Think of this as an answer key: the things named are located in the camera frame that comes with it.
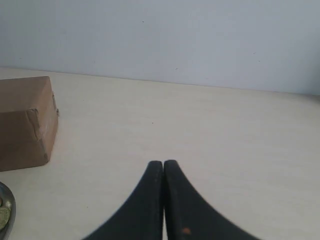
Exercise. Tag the round steel plate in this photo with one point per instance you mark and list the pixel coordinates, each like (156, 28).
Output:
(7, 199)

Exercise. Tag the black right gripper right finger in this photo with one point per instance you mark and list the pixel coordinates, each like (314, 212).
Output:
(188, 216)

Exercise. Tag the gold coin at plate edge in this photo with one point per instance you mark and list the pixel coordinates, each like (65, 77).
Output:
(5, 214)

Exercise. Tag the brown cardboard box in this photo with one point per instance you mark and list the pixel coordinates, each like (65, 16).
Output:
(28, 122)

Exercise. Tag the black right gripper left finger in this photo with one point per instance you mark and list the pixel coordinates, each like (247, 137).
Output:
(141, 215)

